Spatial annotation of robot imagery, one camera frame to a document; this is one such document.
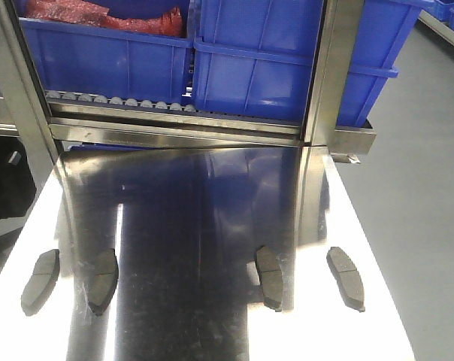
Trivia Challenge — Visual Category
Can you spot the brake pad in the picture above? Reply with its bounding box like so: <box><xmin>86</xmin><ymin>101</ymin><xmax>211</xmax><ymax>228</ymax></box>
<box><xmin>255</xmin><ymin>246</ymin><xmax>283</xmax><ymax>312</ymax></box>
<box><xmin>20</xmin><ymin>249</ymin><xmax>60</xmax><ymax>317</ymax></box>
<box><xmin>87</xmin><ymin>248</ymin><xmax>119</xmax><ymax>316</ymax></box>
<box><xmin>326</xmin><ymin>247</ymin><xmax>365</xmax><ymax>312</ymax></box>

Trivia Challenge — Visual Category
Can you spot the grey roller conveyor strip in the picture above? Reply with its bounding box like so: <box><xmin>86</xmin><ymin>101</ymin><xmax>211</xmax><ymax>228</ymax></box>
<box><xmin>45</xmin><ymin>90</ymin><xmax>197</xmax><ymax>113</ymax></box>

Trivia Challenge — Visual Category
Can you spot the right blue plastic bin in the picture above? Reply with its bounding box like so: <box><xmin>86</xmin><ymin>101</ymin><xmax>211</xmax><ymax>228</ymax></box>
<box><xmin>192</xmin><ymin>1</ymin><xmax>432</xmax><ymax>127</ymax></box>

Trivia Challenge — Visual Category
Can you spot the blue plastic bin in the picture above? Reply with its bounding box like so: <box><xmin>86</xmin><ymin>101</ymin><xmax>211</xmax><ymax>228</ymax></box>
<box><xmin>14</xmin><ymin>1</ymin><xmax>193</xmax><ymax>103</ymax></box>
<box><xmin>192</xmin><ymin>1</ymin><xmax>432</xmax><ymax>127</ymax></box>

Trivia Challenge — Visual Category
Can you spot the red bubble wrap bag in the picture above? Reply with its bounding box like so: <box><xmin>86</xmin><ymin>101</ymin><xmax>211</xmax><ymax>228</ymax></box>
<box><xmin>23</xmin><ymin>1</ymin><xmax>183</xmax><ymax>37</ymax></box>

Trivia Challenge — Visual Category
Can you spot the left blue plastic bin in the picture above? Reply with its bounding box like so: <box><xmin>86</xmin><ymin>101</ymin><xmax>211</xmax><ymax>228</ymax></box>
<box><xmin>14</xmin><ymin>1</ymin><xmax>193</xmax><ymax>103</ymax></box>

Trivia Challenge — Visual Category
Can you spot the small blue bins background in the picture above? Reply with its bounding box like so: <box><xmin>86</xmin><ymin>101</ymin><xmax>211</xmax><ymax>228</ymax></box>
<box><xmin>428</xmin><ymin>0</ymin><xmax>454</xmax><ymax>23</ymax></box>

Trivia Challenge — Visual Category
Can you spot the steel roller rack frame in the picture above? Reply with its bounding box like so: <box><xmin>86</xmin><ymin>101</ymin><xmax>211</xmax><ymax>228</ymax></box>
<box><xmin>0</xmin><ymin>1</ymin><xmax>376</xmax><ymax>183</ymax></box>

